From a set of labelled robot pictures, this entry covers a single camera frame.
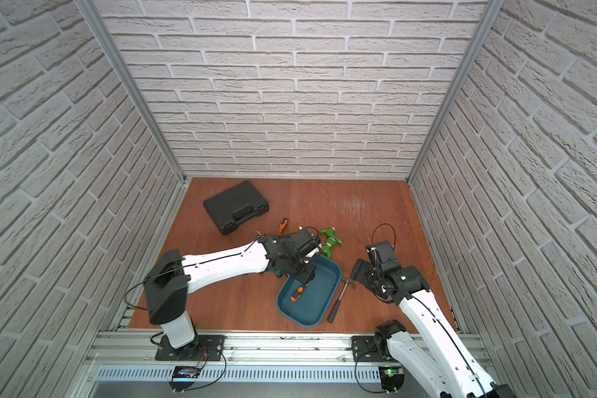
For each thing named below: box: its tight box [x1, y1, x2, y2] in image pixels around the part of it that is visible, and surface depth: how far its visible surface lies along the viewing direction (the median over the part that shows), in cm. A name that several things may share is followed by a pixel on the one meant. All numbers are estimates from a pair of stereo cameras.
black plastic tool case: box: [203, 179, 270, 237], surface depth 105 cm
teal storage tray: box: [276, 253, 343, 328], surface depth 84 cm
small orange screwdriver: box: [276, 218, 289, 235], surface depth 102 cm
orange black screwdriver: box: [290, 286, 304, 303], surface depth 84 cm
